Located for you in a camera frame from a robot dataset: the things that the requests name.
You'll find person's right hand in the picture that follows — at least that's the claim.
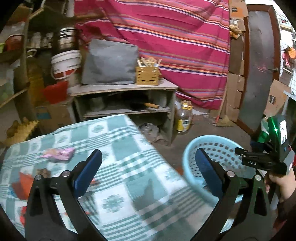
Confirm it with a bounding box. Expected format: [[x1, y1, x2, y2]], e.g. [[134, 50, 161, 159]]
[[264, 168, 295, 202]]

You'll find red gold-trimmed wrapper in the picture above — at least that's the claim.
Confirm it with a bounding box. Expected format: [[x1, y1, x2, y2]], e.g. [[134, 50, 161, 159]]
[[11, 172, 34, 226]]

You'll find light blue laundry basket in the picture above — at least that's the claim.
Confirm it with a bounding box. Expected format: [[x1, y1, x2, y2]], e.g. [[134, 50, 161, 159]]
[[182, 135, 256, 207]]

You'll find pink snack wrapper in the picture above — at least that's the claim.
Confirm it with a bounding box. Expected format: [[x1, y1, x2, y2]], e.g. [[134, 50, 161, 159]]
[[42, 148, 75, 161]]

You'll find cooking oil bottle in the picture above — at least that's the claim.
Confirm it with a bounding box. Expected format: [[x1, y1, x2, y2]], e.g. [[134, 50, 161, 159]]
[[176, 100, 193, 133]]

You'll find dark metal door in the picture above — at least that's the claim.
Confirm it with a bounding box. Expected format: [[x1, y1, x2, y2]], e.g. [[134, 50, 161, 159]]
[[237, 4, 280, 136]]

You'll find yellow egg carton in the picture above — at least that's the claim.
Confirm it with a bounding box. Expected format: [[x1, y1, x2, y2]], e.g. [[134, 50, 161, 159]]
[[3, 117, 39, 147]]

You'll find green checkered tablecloth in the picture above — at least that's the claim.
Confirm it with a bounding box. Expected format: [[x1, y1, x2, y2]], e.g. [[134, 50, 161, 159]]
[[1, 114, 213, 240]]

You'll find cardboard box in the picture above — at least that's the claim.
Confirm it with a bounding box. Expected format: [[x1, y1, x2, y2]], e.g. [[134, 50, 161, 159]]
[[35, 97, 76, 134]]

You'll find wooden shelf cabinet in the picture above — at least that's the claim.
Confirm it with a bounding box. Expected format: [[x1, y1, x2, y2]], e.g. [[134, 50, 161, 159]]
[[70, 79, 179, 145]]

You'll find red plastic basin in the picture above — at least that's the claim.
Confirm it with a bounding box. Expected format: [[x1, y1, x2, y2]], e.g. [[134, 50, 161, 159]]
[[42, 81, 68, 104]]

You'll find striped magenta curtain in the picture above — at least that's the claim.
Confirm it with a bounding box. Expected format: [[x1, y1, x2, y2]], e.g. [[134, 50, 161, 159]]
[[74, 1, 230, 109]]

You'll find yellow utensil basket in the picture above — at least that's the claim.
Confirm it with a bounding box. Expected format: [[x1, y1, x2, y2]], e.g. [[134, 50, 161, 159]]
[[136, 57, 162, 85]]

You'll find white plastic bucket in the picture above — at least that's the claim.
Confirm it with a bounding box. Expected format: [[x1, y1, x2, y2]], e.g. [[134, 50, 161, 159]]
[[51, 50, 82, 80]]

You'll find grey fabric bag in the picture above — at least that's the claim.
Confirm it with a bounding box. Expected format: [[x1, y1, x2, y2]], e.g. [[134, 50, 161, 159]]
[[81, 39, 139, 85]]

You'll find steel cooking pot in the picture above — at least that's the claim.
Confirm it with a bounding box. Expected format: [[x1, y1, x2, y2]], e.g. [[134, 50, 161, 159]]
[[53, 27, 79, 54]]

